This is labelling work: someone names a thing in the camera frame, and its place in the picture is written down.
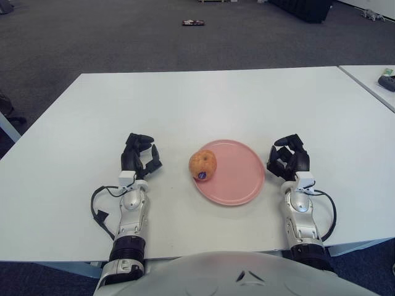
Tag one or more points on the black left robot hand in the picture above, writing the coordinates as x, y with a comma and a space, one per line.
128, 158

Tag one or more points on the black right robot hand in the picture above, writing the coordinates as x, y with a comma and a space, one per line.
301, 160

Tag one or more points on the red yellow apple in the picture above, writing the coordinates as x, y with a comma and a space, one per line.
202, 163

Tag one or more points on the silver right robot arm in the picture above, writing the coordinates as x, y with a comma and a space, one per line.
301, 206

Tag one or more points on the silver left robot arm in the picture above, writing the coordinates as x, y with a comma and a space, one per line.
132, 205

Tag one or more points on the pink round plate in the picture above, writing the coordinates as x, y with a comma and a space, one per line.
237, 175

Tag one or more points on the dark grey handheld controller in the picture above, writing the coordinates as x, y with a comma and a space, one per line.
388, 83

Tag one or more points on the green paper packet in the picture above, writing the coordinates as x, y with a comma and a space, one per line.
389, 71

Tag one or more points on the black office chair base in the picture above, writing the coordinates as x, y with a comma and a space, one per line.
4, 105

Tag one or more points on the grey robot torso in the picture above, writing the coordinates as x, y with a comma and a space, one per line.
216, 274

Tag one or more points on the large black case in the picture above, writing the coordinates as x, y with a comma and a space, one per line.
308, 10

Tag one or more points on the dark flat tray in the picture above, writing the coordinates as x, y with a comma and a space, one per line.
193, 22

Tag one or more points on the small grey quadruped robot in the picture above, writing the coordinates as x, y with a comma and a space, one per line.
371, 14

